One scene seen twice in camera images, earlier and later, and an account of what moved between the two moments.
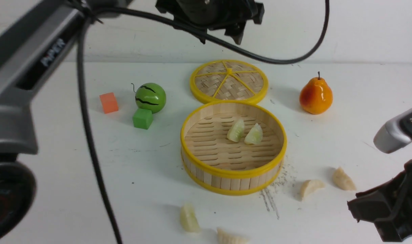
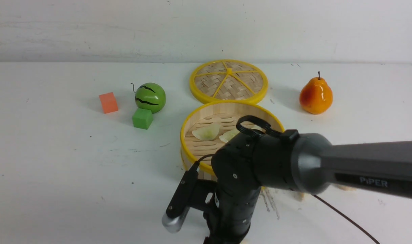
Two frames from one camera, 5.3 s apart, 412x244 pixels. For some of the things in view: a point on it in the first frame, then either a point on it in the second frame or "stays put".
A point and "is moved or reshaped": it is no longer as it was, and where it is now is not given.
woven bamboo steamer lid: (228, 80) stays put
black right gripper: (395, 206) -> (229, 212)
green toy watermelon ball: (150, 96) stays put
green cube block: (142, 118) stays put
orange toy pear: (316, 96) stays put
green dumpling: (236, 131) -> (225, 137)
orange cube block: (109, 102) stays put
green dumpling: (255, 136) is moved or reshaped
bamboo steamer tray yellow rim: (213, 163) stays put
